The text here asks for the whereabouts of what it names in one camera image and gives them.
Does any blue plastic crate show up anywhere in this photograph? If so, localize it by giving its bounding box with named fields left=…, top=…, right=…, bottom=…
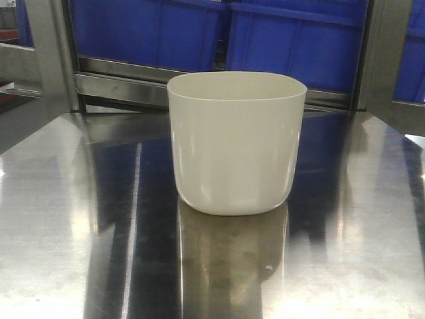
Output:
left=70, top=1, right=228, bottom=72
left=226, top=1, right=367, bottom=93

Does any blue plastic crate left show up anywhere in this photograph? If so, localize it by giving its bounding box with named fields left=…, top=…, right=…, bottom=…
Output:
left=70, top=1, right=228, bottom=72

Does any stainless steel shelf frame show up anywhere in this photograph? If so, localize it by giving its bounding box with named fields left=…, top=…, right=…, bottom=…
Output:
left=1, top=1, right=424, bottom=136

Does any white plastic bin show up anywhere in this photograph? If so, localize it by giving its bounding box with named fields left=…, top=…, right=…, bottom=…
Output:
left=167, top=71, right=307, bottom=216

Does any blue plastic crate right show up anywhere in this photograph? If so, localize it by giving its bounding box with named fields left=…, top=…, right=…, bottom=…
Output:
left=226, top=1, right=367, bottom=93

